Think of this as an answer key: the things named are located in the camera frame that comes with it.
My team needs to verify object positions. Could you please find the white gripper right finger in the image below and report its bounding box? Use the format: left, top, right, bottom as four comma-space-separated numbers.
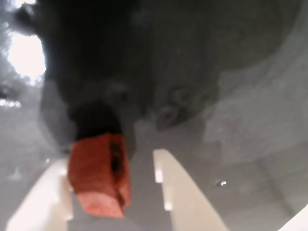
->
153, 148, 229, 231

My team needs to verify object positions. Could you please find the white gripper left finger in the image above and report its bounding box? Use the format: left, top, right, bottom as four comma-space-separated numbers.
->
6, 157, 74, 231

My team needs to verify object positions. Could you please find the red cube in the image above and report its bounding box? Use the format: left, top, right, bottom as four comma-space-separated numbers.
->
68, 133, 132, 219

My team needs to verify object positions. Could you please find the black table mat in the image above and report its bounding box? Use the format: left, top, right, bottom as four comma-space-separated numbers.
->
0, 0, 308, 231

